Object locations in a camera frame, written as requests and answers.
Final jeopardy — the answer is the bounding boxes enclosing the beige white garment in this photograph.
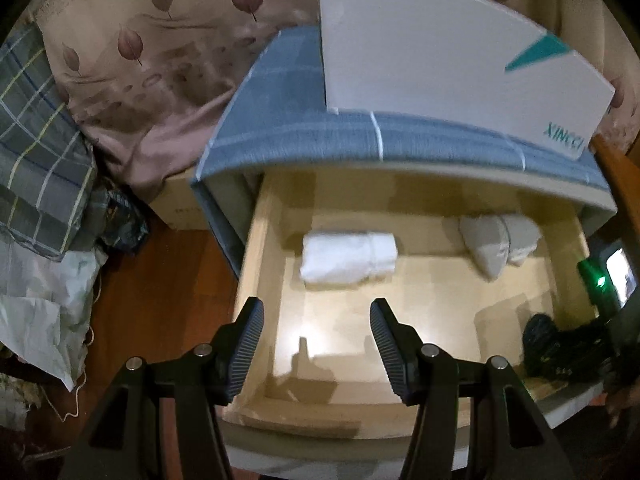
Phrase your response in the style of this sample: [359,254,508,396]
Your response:
[459,214,543,281]

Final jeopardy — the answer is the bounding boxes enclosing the blue checked cloth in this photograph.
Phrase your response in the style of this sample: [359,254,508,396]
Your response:
[191,25,611,196]

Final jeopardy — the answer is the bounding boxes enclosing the leaf print bed sheet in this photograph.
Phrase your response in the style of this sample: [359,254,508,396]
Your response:
[15,0,640,201]

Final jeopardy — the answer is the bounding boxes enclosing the person's right hand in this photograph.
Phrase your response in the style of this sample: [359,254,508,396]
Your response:
[604,387,632,428]

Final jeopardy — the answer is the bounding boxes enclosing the dark printed package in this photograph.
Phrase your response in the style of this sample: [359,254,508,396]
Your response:
[92,185,151,253]

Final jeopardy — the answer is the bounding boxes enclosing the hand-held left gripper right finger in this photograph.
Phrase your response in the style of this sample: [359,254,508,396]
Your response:
[369,297,558,480]

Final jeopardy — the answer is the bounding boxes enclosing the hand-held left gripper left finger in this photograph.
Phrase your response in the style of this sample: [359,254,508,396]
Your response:
[57,296,265,480]

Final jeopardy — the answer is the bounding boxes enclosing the cardboard box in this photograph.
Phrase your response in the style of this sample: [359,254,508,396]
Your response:
[150,170,211,231]

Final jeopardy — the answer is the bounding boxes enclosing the white shoe box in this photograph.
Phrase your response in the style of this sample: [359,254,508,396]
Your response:
[318,0,617,162]

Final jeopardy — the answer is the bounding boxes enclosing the wooden drawer with grey front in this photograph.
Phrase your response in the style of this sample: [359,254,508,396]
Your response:
[220,170,621,466]

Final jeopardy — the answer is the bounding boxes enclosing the dark blue speckled garment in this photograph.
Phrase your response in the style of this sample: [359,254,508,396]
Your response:
[522,312,608,382]

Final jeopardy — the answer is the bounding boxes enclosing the grey plaid cloth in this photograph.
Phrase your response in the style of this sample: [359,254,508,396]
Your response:
[0,25,98,261]

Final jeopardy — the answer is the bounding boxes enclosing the white plastic bag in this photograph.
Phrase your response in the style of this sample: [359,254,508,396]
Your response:
[0,240,108,393]

